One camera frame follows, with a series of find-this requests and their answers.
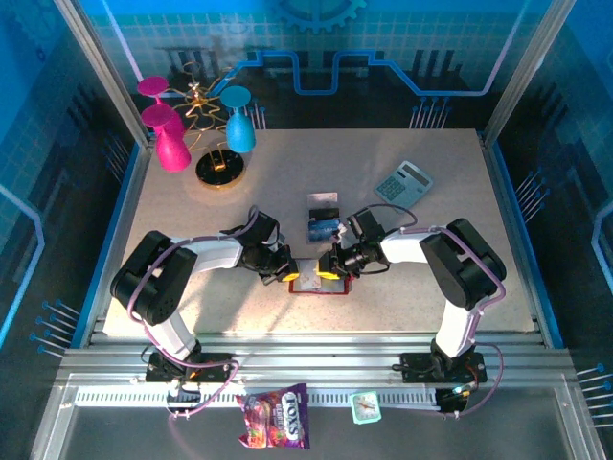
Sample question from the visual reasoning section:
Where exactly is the aluminium enclosure frame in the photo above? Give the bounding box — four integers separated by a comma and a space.
28, 0, 609, 460

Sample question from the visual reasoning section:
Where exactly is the purple candy bag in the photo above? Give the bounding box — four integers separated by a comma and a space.
235, 381, 311, 450

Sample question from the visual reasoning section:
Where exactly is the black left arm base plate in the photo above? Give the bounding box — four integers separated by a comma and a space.
145, 352, 237, 384

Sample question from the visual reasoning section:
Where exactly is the red card holder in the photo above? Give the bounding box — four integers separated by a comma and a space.
288, 258, 354, 296

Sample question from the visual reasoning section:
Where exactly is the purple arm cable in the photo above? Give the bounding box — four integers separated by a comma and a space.
126, 205, 262, 423
356, 203, 508, 421

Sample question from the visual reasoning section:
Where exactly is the blue wine glass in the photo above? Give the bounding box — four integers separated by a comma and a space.
219, 85, 257, 154

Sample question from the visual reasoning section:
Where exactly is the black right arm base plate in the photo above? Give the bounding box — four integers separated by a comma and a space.
392, 351, 488, 384

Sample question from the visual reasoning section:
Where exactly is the small teal alarm clock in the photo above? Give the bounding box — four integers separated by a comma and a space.
348, 390, 383, 426

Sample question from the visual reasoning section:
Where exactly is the pale patterned credit card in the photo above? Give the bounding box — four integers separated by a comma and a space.
297, 260, 321, 291

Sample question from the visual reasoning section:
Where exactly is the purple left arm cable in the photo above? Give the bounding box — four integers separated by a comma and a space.
126, 205, 262, 423

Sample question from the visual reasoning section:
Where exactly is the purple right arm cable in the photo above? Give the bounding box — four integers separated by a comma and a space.
356, 203, 508, 421

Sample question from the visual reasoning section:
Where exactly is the small black electronics box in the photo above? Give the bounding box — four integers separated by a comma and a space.
436, 385, 474, 416

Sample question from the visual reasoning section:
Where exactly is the white slotted cable duct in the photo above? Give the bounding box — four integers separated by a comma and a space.
75, 388, 441, 409

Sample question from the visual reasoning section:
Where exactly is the pink wine glass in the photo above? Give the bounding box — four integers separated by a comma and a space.
136, 75, 186, 140
140, 103, 193, 173

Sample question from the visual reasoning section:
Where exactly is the grey desk calculator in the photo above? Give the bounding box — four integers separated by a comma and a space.
373, 159, 435, 214

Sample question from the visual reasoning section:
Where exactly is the gold wire wine glass rack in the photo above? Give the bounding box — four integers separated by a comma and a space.
170, 59, 248, 192

